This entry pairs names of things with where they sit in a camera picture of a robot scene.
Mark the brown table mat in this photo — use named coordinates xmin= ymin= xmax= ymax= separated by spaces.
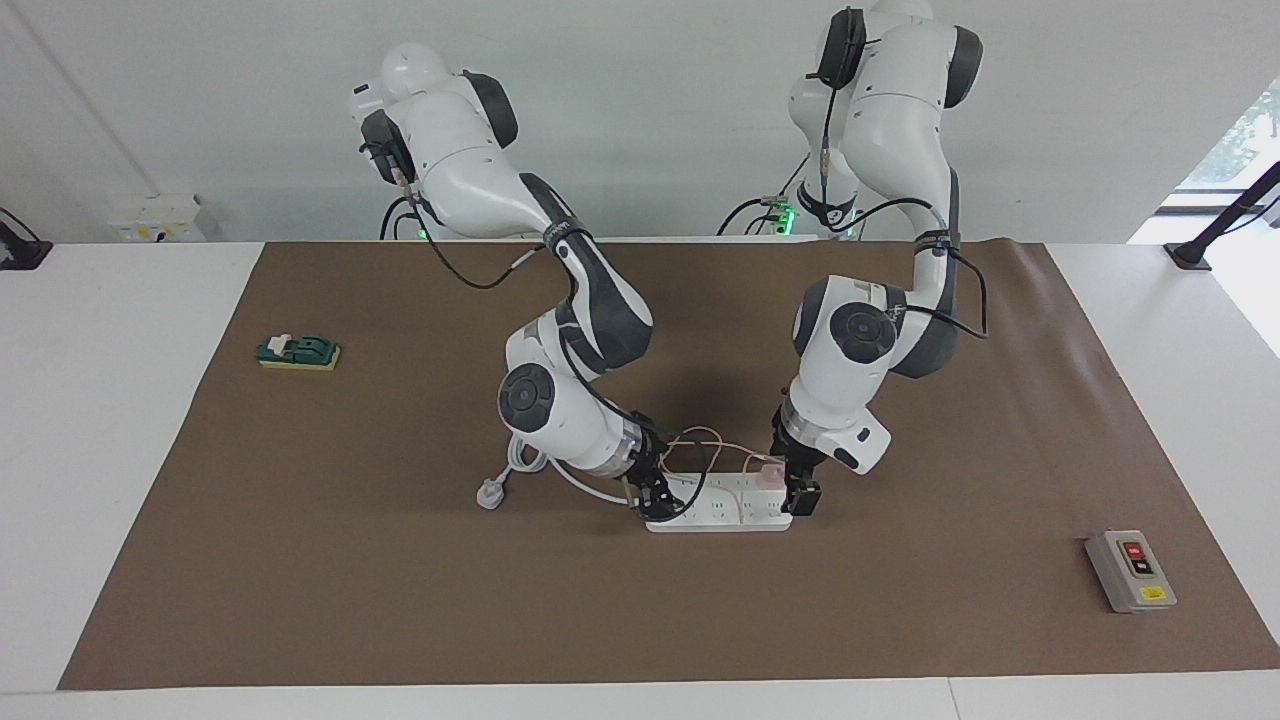
xmin=58 ymin=238 xmax=1280 ymax=691

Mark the white power cord with plug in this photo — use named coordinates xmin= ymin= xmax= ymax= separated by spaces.
xmin=476 ymin=430 xmax=651 ymax=511

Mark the black clamp stand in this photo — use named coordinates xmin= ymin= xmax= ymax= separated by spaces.
xmin=0 ymin=207 xmax=53 ymax=272

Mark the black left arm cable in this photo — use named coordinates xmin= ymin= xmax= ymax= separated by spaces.
xmin=805 ymin=10 xmax=991 ymax=341

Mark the black base cable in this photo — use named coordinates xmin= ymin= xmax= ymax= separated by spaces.
xmin=716 ymin=150 xmax=811 ymax=237
xmin=380 ymin=195 xmax=431 ymax=241

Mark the pink charging cable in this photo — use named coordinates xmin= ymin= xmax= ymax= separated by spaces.
xmin=660 ymin=427 xmax=781 ymax=526

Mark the white wall socket box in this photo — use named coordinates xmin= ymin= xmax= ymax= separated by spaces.
xmin=108 ymin=194 xmax=208 ymax=243

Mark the black slanted stand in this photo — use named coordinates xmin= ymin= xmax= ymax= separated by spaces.
xmin=1163 ymin=160 xmax=1280 ymax=272

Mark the bright window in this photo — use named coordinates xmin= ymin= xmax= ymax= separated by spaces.
xmin=1175 ymin=80 xmax=1280 ymax=216

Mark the grey on-off switch box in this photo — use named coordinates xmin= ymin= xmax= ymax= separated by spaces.
xmin=1085 ymin=529 xmax=1178 ymax=614

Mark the white power strip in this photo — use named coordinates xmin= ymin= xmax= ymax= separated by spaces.
xmin=645 ymin=470 xmax=793 ymax=533

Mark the green knife switch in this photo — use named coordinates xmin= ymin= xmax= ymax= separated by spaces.
xmin=256 ymin=333 xmax=342 ymax=372

